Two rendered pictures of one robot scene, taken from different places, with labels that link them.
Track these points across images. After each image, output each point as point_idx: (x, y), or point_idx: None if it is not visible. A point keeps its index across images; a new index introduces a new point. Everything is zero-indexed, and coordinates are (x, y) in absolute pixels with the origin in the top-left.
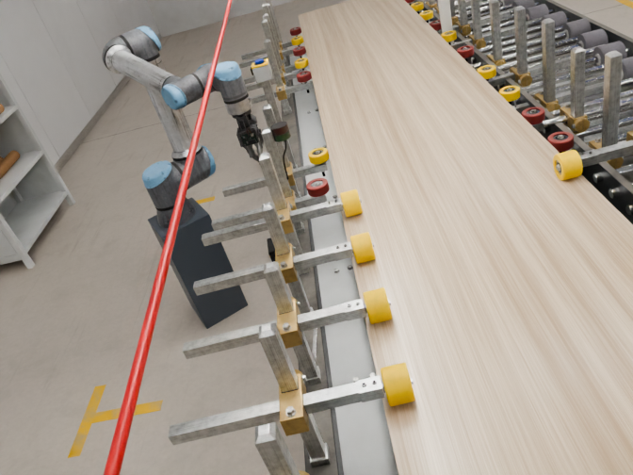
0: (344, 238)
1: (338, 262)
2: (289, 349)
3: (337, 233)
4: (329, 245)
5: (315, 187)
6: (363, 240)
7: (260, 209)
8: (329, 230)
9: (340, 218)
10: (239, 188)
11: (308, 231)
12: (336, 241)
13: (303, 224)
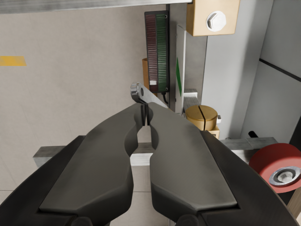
0: (238, 85)
1: (218, 127)
2: (123, 25)
3: (234, 67)
4: (215, 92)
5: (275, 188)
6: None
7: (138, 159)
8: (224, 54)
9: (252, 23)
10: (44, 11)
11: (199, 102)
12: (227, 88)
13: (196, 91)
